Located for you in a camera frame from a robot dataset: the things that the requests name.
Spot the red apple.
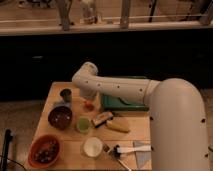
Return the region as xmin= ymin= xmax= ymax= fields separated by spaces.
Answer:
xmin=84 ymin=101 xmax=94 ymax=110

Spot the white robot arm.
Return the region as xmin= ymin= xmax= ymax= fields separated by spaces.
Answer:
xmin=72 ymin=62 xmax=210 ymax=171

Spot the dark metal cup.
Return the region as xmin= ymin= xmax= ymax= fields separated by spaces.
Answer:
xmin=60 ymin=88 xmax=72 ymax=102

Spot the small green cup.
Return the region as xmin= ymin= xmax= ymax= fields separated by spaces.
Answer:
xmin=76 ymin=117 xmax=90 ymax=134

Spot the green plastic tray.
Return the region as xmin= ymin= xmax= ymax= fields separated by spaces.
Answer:
xmin=100 ymin=95 xmax=149 ymax=111

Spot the brown white sponge block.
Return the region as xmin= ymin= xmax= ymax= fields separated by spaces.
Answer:
xmin=92 ymin=112 xmax=114 ymax=128

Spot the dark brown bowl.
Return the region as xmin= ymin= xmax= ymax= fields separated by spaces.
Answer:
xmin=48 ymin=106 xmax=72 ymax=130

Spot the metal fork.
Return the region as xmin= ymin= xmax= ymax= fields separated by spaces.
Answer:
xmin=103 ymin=144 xmax=132 ymax=171

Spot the orange bowl with food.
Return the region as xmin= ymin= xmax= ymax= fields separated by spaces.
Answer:
xmin=28 ymin=135 xmax=61 ymax=169

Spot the grey cloth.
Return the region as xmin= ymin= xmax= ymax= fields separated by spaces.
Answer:
xmin=133 ymin=141 xmax=151 ymax=169

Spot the black stand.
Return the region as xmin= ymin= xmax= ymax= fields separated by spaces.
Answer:
xmin=0 ymin=129 xmax=13 ymax=171

